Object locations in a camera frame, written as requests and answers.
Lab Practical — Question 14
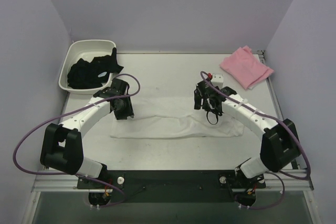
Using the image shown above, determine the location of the white t shirt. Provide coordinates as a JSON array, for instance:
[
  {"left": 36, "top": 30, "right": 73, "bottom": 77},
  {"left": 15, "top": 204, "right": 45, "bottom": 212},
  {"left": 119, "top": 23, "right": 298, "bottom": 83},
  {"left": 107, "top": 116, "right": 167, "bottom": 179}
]
[{"left": 110, "top": 97, "right": 244, "bottom": 139}]

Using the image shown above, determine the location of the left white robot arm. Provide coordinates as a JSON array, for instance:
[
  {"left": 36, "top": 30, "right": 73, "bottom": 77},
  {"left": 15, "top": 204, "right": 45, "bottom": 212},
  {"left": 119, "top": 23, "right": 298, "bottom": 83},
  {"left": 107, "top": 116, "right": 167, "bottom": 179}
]
[{"left": 40, "top": 79, "right": 134, "bottom": 188}]

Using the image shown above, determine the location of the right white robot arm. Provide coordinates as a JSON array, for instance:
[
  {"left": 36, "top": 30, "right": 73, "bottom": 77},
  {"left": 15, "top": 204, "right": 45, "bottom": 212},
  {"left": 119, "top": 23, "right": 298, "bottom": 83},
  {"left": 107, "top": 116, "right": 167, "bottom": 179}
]
[{"left": 194, "top": 81, "right": 301, "bottom": 179}]

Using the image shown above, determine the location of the pink folded t shirt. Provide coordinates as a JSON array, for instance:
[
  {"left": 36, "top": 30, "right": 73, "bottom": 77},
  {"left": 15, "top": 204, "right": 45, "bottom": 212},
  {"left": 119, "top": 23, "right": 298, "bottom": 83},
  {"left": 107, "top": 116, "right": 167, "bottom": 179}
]
[{"left": 219, "top": 46, "right": 274, "bottom": 90}]

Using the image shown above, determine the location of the black t shirt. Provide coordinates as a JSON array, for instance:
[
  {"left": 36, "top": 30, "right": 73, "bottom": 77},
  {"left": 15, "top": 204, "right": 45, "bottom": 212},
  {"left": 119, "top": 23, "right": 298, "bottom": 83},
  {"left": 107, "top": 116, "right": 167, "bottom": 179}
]
[{"left": 67, "top": 47, "right": 124, "bottom": 89}]

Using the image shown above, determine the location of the white plastic bin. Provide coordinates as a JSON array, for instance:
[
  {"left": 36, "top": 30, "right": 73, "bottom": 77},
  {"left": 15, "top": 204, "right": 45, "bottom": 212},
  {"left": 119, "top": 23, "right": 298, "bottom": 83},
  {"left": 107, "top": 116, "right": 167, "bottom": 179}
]
[{"left": 58, "top": 39, "right": 116, "bottom": 95}]

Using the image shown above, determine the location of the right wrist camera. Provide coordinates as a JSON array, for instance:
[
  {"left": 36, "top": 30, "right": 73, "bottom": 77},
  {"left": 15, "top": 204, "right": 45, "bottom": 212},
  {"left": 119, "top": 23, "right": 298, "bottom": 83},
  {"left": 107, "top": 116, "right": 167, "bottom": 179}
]
[{"left": 206, "top": 73, "right": 224, "bottom": 89}]

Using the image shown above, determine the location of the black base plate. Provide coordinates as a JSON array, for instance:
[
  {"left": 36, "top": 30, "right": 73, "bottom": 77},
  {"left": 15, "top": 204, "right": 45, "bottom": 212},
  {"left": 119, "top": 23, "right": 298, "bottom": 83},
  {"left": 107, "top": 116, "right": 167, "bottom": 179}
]
[{"left": 77, "top": 170, "right": 266, "bottom": 206}]

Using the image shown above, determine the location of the aluminium right side rail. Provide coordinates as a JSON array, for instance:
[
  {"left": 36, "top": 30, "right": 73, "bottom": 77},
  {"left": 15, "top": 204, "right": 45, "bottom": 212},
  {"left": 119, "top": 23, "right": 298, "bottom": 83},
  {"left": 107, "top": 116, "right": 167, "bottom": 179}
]
[{"left": 257, "top": 49, "right": 301, "bottom": 169}]

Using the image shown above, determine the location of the aluminium rail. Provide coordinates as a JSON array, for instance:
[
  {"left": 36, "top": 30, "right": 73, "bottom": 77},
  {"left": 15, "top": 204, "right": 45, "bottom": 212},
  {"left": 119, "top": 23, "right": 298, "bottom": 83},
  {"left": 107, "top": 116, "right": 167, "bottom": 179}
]
[
  {"left": 257, "top": 49, "right": 301, "bottom": 169},
  {"left": 32, "top": 173, "right": 313, "bottom": 192}
]

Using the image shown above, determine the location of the aluminium front rail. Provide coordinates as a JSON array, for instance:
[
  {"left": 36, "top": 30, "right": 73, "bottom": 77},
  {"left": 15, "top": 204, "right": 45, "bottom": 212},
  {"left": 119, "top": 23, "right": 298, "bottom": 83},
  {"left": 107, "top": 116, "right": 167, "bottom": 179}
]
[{"left": 32, "top": 173, "right": 313, "bottom": 192}]

